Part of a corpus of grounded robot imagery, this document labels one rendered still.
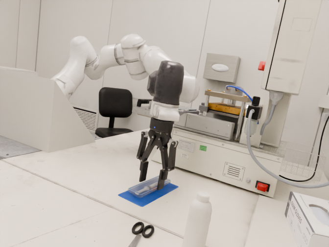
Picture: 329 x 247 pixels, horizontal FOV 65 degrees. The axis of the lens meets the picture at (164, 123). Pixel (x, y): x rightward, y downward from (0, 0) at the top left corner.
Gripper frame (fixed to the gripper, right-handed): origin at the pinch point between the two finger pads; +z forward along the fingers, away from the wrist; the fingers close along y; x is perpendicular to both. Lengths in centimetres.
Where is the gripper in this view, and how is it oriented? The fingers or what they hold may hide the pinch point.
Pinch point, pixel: (152, 177)
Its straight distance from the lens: 89.7
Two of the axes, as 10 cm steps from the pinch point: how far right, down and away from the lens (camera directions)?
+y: -8.2, -2.4, 5.1
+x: -5.4, 0.6, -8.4
